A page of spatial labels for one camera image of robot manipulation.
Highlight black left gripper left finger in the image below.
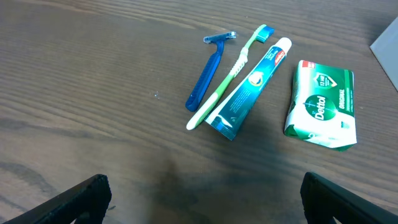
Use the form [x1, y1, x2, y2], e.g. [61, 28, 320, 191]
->
[7, 174, 112, 224]

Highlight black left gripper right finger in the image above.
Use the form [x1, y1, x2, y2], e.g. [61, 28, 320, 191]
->
[300, 172, 397, 224]

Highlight blue disposable razor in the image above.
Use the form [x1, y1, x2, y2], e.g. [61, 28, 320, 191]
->
[185, 31, 236, 112]

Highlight green Dettol soap bar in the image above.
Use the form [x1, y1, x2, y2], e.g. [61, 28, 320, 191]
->
[284, 60, 357, 151]

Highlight teal toothpaste tube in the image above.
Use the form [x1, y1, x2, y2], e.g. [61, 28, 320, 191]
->
[205, 37, 292, 140]

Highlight white cardboard box pink inside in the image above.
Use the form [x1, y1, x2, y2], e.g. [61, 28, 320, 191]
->
[369, 17, 398, 90]

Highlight green white toothbrush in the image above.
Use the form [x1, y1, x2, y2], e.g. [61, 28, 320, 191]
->
[186, 24, 274, 130]

